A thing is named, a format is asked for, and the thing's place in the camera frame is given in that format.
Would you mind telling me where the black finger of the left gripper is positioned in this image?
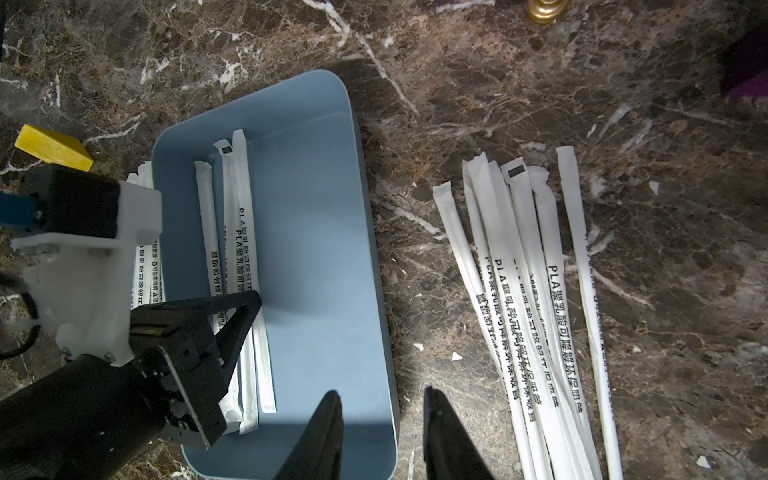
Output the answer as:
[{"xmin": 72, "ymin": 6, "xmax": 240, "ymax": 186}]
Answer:
[{"xmin": 131, "ymin": 291, "xmax": 262, "ymax": 384}]

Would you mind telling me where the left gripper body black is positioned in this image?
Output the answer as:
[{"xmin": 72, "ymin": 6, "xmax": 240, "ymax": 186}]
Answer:
[{"xmin": 129, "ymin": 308, "xmax": 228, "ymax": 449}]

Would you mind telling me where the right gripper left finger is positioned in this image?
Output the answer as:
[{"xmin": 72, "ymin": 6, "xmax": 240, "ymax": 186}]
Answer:
[{"xmin": 274, "ymin": 390, "xmax": 344, "ymax": 480}]

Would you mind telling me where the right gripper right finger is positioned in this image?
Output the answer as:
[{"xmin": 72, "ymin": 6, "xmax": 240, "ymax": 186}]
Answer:
[{"xmin": 423, "ymin": 386, "xmax": 494, "ymax": 480}]

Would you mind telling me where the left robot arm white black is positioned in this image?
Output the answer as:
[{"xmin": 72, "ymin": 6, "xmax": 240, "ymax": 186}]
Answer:
[{"xmin": 1, "ymin": 291, "xmax": 261, "ymax": 479}]

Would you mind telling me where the blue storage box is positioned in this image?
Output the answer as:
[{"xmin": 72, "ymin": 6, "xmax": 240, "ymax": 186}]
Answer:
[{"xmin": 151, "ymin": 70, "xmax": 400, "ymax": 479}]

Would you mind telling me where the left pile white straw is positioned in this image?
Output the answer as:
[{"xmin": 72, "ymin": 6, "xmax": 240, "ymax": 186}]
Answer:
[{"xmin": 127, "ymin": 161, "xmax": 165, "ymax": 309}]

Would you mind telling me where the pile white straw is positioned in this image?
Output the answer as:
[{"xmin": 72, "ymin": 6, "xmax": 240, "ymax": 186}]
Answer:
[
  {"xmin": 433, "ymin": 146, "xmax": 624, "ymax": 479},
  {"xmin": 127, "ymin": 161, "xmax": 165, "ymax": 309}
]

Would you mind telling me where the right pile white straw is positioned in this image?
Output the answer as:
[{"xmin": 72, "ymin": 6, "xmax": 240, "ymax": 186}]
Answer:
[{"xmin": 433, "ymin": 146, "xmax": 624, "ymax": 479}]

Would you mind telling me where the yellow block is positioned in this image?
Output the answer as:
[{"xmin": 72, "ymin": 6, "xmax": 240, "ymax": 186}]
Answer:
[{"xmin": 14, "ymin": 124, "xmax": 94, "ymax": 172}]

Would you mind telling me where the small brass weight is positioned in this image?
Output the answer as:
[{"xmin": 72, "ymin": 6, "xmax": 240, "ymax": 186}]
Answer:
[{"xmin": 527, "ymin": 0, "xmax": 570, "ymax": 25}]

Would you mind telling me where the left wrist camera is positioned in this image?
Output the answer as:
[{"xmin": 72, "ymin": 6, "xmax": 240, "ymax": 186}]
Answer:
[{"xmin": 1, "ymin": 164, "xmax": 162, "ymax": 367}]

